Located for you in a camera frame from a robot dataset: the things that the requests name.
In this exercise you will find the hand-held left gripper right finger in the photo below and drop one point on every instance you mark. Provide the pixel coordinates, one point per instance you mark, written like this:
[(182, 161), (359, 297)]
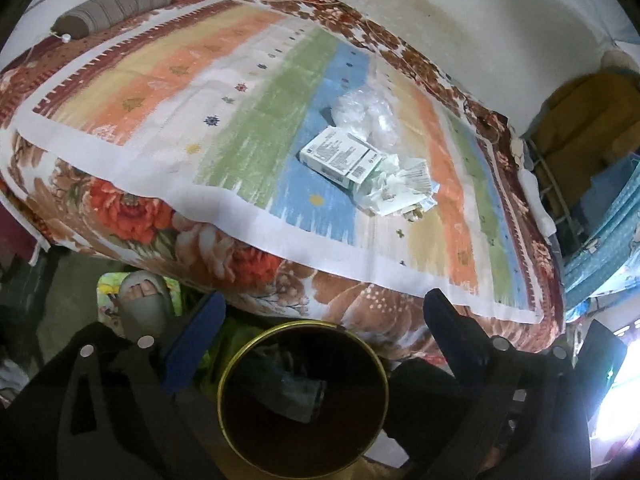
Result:
[(442, 317)]

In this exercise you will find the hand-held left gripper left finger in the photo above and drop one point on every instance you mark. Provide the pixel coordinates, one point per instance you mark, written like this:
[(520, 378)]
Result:
[(192, 345)]

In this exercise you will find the brown bin with gold rim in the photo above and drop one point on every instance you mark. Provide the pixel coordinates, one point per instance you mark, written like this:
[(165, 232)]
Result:
[(260, 440)]

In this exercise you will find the white medicine box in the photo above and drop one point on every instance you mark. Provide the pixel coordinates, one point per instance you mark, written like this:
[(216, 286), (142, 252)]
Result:
[(335, 152)]

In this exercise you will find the clear plastic bag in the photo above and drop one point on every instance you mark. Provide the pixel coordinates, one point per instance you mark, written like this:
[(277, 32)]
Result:
[(362, 112)]

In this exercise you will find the neon green cloth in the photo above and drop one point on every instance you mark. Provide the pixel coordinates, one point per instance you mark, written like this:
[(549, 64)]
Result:
[(235, 337)]

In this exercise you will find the person's foot in grey sandal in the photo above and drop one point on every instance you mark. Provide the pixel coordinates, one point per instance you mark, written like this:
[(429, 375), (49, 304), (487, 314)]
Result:
[(142, 305)]

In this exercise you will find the teal plastic wrapper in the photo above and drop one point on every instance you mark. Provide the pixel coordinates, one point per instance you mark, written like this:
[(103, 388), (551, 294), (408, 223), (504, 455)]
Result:
[(300, 390)]

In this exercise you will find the blue printed cloth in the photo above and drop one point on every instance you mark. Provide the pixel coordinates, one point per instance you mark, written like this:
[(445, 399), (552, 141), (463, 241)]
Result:
[(605, 240)]

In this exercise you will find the brown floral blanket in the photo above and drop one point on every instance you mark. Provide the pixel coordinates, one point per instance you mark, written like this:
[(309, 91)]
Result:
[(150, 220)]

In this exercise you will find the white cloth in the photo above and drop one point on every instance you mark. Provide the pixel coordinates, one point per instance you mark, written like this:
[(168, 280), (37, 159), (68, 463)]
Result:
[(537, 200)]

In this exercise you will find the metal rack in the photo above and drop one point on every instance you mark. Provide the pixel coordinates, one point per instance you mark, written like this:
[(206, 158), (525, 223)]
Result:
[(555, 190)]

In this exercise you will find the dark red cloth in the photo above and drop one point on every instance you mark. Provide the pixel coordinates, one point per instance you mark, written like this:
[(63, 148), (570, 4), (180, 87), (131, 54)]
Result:
[(12, 230)]

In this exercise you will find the yellow hanging garment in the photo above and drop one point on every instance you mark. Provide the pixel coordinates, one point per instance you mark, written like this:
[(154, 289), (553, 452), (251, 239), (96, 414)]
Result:
[(580, 120)]

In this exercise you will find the colourful striped mat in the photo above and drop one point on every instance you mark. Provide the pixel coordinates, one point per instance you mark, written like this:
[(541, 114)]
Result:
[(250, 110)]

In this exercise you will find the beige cloth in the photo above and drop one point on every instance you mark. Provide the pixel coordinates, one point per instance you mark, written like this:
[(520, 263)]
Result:
[(617, 62)]

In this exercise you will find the brown striped bolster pillow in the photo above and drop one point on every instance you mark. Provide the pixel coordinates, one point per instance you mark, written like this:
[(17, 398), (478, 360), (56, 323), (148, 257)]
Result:
[(115, 7)]

